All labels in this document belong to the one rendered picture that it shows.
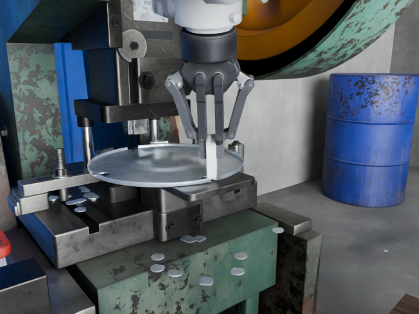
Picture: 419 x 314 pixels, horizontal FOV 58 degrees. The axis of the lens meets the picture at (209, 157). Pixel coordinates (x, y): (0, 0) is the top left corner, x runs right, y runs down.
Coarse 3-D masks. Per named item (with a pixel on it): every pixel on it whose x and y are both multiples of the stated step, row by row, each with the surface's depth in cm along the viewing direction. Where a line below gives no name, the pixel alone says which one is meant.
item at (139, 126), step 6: (132, 120) 79; (138, 120) 79; (144, 120) 79; (126, 126) 79; (132, 126) 79; (138, 126) 79; (144, 126) 80; (126, 132) 79; (132, 132) 79; (138, 132) 79; (144, 132) 80
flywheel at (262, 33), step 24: (288, 0) 89; (312, 0) 80; (336, 0) 76; (240, 24) 103; (264, 24) 96; (288, 24) 86; (312, 24) 81; (240, 48) 99; (264, 48) 93; (288, 48) 87
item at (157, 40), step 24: (120, 0) 65; (144, 0) 68; (144, 24) 69; (168, 24) 72; (120, 48) 66; (144, 48) 69; (168, 48) 73; (96, 72) 74; (120, 72) 68; (144, 72) 67; (168, 72) 71; (96, 96) 76; (120, 96) 69; (144, 96) 68; (168, 96) 72
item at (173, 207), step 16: (240, 176) 64; (144, 192) 71; (160, 192) 67; (176, 192) 58; (192, 192) 57; (208, 192) 58; (224, 192) 60; (160, 208) 68; (176, 208) 70; (192, 208) 72; (160, 224) 69; (176, 224) 70; (192, 224) 73; (160, 240) 69
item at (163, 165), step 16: (160, 144) 86; (176, 144) 86; (192, 144) 86; (96, 160) 74; (112, 160) 74; (128, 160) 74; (144, 160) 72; (160, 160) 72; (176, 160) 72; (192, 160) 72; (224, 160) 74; (240, 160) 74; (96, 176) 64; (112, 176) 64; (128, 176) 64; (144, 176) 64; (160, 176) 64; (176, 176) 64; (192, 176) 64; (224, 176) 63
